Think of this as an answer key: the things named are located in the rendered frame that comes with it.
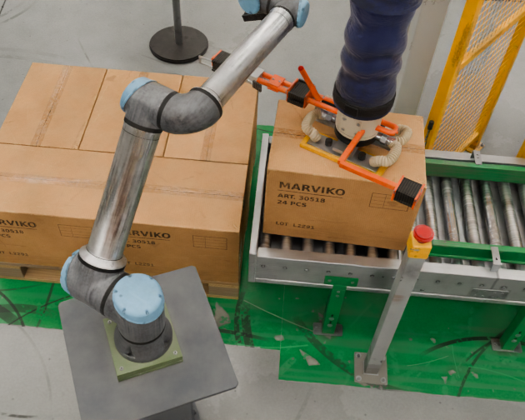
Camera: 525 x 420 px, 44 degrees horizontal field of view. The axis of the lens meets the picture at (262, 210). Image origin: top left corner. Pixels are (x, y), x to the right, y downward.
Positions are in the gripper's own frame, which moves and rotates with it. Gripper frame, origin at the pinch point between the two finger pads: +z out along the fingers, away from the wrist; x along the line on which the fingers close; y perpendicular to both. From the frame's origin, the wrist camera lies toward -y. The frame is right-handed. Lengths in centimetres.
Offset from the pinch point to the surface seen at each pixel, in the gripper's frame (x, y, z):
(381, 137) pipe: -1, 52, 18
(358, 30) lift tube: -7.3, 37.7, -28.6
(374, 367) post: -39, 84, 114
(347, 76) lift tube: -7.5, 36.6, -9.2
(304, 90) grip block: 1.0, 17.7, 12.4
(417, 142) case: 13, 63, 27
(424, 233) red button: -36, 83, 17
